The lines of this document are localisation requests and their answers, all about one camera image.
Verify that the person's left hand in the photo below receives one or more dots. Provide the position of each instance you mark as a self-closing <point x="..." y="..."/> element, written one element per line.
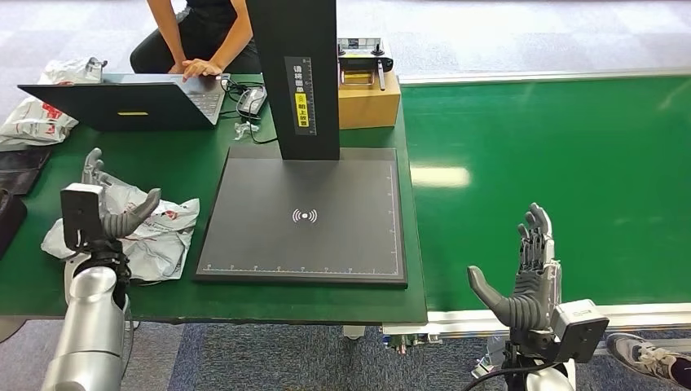
<point x="201" y="68"/>

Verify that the person's right hand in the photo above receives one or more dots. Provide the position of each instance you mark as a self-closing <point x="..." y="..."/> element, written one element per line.
<point x="176" y="69"/>

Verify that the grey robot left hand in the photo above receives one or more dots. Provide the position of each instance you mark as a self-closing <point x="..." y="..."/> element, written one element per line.
<point x="127" y="221"/>

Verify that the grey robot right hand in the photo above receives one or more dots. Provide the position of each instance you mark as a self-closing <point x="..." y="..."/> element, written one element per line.
<point x="532" y="302"/>

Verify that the white red-printed courier package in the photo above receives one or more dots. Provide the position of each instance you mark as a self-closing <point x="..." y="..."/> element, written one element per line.
<point x="162" y="243"/>

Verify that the person's right forearm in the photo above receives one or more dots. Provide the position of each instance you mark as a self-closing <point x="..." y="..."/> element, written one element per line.
<point x="164" y="32"/>

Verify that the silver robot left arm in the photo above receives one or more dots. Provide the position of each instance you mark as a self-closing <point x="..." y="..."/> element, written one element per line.
<point x="89" y="324"/>

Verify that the person's left forearm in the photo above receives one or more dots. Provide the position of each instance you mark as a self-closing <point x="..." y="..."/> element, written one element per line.
<point x="232" y="46"/>

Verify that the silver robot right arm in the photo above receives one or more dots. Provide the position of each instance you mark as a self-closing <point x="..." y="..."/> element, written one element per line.
<point x="545" y="380"/>

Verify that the black weighing scanner device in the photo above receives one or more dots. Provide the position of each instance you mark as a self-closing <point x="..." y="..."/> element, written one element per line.
<point x="324" y="216"/>

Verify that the person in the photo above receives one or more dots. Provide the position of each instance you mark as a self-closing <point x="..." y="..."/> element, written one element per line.
<point x="210" y="27"/>

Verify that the grey power adapter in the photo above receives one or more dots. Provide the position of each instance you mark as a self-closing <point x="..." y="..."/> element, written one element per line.
<point x="252" y="100"/>

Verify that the dark open laptop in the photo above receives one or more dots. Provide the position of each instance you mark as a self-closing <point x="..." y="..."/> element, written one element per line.
<point x="129" y="108"/>

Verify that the small clear plastic scrap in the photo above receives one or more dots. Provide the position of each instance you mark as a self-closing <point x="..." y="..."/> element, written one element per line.
<point x="245" y="129"/>

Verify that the grey sneaker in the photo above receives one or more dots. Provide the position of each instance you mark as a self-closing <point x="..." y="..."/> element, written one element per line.
<point x="642" y="359"/>

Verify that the conveyor terminal block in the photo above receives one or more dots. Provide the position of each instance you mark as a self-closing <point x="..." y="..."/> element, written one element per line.
<point x="407" y="342"/>

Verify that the crumpled white courier bag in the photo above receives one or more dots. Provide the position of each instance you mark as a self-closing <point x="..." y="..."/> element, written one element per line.
<point x="38" y="121"/>

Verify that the black remote controller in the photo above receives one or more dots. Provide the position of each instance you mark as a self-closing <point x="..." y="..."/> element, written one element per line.
<point x="364" y="62"/>

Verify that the green conveyor belt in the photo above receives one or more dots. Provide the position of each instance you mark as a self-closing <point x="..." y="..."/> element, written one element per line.
<point x="567" y="135"/>

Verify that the brown cardboard box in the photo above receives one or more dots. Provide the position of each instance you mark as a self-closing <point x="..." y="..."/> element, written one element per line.
<point x="370" y="105"/>

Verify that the white table foot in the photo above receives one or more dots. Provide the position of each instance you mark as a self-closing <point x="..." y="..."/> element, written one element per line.
<point x="353" y="333"/>

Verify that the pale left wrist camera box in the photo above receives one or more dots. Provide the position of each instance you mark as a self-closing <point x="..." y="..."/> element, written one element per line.
<point x="81" y="216"/>

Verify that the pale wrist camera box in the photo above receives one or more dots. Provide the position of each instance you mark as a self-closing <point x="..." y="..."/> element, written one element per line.
<point x="81" y="216"/>
<point x="580" y="329"/>

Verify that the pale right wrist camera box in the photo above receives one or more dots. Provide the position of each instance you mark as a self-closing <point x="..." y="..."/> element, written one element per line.
<point x="580" y="329"/>

